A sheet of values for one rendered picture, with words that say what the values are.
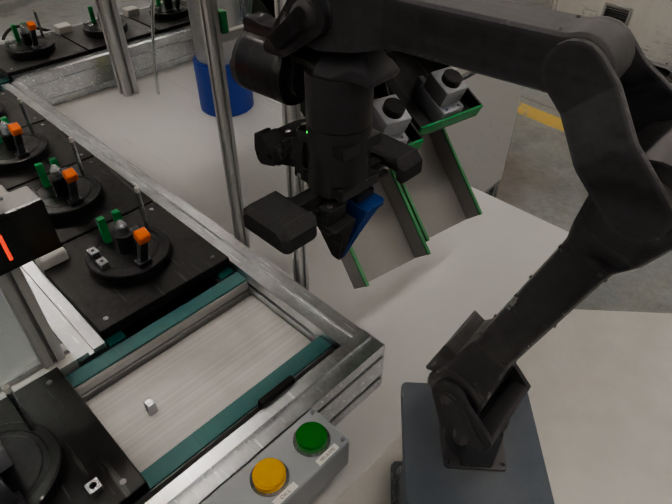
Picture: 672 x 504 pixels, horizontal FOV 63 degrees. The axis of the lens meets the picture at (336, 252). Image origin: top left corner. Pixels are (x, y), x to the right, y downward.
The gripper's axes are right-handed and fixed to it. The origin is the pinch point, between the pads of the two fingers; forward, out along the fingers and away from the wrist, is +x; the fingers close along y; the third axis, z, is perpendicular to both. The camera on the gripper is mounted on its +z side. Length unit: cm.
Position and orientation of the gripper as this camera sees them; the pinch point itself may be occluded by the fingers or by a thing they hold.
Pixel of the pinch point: (338, 230)
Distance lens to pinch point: 54.8
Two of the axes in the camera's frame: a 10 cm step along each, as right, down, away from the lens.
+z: -7.1, -4.6, 5.3
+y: -7.0, 4.6, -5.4
